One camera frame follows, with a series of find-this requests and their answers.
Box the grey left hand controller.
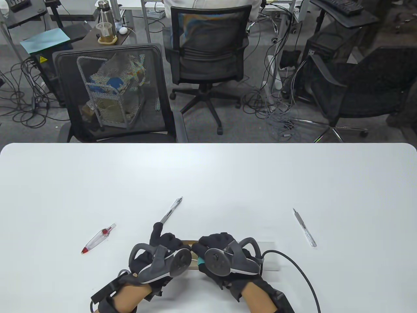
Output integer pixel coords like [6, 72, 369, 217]
[129, 243, 193, 284]

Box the black wrist mount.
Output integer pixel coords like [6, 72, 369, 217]
[261, 280, 295, 313]
[91, 272, 163, 313]

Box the black right wrist mount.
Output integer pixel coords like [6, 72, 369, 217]
[261, 280, 295, 313]

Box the wire basket cart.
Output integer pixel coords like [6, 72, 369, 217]
[77, 54, 148, 129]

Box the slim clear pen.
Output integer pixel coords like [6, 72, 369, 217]
[292, 208, 317, 247]

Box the steel-lid water bottle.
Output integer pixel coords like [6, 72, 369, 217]
[98, 1, 113, 25]

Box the black mesh swivel chair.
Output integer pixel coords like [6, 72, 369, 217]
[162, 6, 250, 136]

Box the person's left hand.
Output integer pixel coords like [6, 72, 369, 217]
[130, 222, 193, 290]

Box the black mesh armchair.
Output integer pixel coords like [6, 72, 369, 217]
[52, 43, 189, 143]

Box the black chrome-base office chair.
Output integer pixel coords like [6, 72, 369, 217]
[290, 46, 417, 143]

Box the clear grey-grip gel pen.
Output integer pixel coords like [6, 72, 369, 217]
[160, 197, 183, 226]

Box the tangle of grey floor cables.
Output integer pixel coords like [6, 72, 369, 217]
[243, 7, 308, 141]

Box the tangle of black floor cables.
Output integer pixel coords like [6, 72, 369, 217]
[0, 55, 67, 128]

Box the clear red-tipped pen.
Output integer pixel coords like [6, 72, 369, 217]
[81, 223, 117, 255]

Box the glass cup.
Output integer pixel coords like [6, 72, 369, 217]
[95, 22, 118, 44]

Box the black keyboard tray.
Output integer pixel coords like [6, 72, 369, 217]
[309, 0, 380, 29]

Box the black keyboard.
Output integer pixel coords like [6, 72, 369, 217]
[321, 0, 364, 16]

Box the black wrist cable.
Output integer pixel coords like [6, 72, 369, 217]
[261, 250, 321, 313]

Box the dark brown side desk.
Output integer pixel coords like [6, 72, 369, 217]
[70, 24, 139, 47]

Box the black cabinet yellow label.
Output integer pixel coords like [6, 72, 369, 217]
[31, 49, 70, 108]

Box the black left wrist mount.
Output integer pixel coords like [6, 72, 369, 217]
[91, 272, 163, 313]

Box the kraft pull-out pencil case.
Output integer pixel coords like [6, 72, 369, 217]
[178, 240, 282, 273]

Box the person's left forearm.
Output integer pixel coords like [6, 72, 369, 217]
[112, 282, 153, 313]

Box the teal sheet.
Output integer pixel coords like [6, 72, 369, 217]
[20, 28, 71, 54]

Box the person's right hand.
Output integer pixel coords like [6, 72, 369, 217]
[191, 232, 278, 302]

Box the black stand tray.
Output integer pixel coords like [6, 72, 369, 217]
[6, 0, 48, 29]

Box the grey hand controller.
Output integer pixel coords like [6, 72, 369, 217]
[204, 237, 263, 277]
[129, 243, 193, 284]

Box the grey right hand controller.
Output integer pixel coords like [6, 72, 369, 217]
[204, 237, 263, 277]

